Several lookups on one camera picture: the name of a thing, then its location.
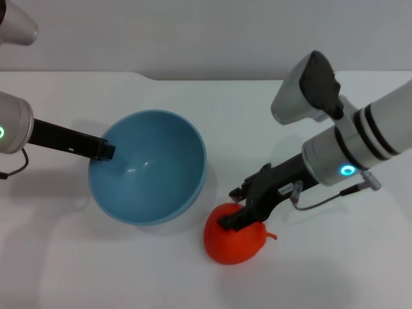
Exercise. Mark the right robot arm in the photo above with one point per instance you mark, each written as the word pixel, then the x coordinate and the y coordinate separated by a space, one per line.
pixel 370 128

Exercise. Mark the left wrist camera housing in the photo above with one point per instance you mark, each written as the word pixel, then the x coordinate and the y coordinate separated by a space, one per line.
pixel 16 22

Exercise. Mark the blue bowl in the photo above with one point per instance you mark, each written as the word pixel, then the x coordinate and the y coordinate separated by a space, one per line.
pixel 154 167

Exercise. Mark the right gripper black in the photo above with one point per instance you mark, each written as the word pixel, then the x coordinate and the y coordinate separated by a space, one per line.
pixel 273 186

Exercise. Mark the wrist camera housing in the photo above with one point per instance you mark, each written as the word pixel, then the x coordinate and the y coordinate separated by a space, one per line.
pixel 305 90
pixel 16 22

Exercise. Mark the orange fruit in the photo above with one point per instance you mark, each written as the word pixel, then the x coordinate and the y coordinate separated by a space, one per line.
pixel 231 248

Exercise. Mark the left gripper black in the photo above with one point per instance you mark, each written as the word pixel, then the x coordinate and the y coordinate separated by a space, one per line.
pixel 61 138

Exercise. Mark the right wrist camera housing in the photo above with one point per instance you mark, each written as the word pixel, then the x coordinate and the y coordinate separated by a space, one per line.
pixel 305 90

